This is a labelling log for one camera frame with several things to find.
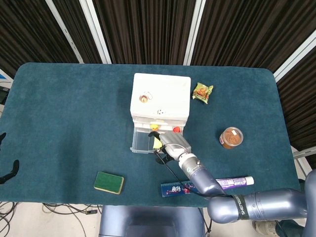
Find white shoe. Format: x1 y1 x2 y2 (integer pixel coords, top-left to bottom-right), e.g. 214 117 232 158
252 220 278 237

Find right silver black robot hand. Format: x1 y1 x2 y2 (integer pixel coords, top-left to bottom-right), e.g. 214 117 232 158
148 132 192 165

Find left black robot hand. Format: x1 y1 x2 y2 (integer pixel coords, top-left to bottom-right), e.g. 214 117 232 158
0 132 20 185

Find teal table cloth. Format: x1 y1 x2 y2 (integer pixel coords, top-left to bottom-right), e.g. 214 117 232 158
0 62 302 207

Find white plastic drawer cabinet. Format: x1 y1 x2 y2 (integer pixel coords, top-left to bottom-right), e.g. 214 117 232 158
129 73 192 124

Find purple white toothpaste tube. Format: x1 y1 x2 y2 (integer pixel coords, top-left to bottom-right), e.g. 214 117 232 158
214 176 255 191

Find white partition post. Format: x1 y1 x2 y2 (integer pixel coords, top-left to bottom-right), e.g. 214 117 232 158
183 0 207 66
79 0 112 64
273 34 316 82
45 0 85 64

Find green and yellow sponge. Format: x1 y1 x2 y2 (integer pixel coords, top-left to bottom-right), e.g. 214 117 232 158
93 171 125 195

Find grey metal frame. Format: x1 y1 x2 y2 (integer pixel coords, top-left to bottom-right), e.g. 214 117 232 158
292 145 316 171

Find green snack packet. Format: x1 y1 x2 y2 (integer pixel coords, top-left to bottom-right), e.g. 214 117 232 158
192 82 214 104

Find dark brown pleated curtain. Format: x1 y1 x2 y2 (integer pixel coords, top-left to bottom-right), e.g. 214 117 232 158
0 0 316 173

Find clear drawer with dice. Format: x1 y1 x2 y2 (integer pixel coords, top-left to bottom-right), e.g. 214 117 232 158
132 115 189 123

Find gold bell keychain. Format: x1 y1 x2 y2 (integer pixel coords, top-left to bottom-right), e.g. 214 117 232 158
139 90 153 103

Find teal trouser leg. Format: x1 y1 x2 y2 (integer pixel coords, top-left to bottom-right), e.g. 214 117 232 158
275 218 306 237

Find dark blue printed box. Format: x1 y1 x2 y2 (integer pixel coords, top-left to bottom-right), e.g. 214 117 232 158
160 180 198 198

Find blue and white sign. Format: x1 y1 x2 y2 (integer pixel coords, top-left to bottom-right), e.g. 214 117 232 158
0 68 13 83

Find black cables beside base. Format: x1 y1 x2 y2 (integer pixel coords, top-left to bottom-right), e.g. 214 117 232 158
201 212 213 234

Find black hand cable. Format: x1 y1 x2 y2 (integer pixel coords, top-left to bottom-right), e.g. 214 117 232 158
155 151 234 198

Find loose floor cables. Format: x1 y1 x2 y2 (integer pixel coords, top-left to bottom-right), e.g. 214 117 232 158
41 202 102 237

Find clear jar of rubber bands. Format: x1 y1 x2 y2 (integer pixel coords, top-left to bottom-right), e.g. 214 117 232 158
219 126 244 150

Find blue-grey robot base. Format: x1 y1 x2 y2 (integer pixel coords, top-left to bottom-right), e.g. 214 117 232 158
98 204 205 237

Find clear drawer with duck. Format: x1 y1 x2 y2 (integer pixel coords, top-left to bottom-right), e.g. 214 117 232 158
130 122 185 156

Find black device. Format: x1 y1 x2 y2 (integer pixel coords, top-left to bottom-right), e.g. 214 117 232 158
0 86 10 104

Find tangled black floor cables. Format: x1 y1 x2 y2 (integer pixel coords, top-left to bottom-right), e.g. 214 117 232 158
0 201 18 237

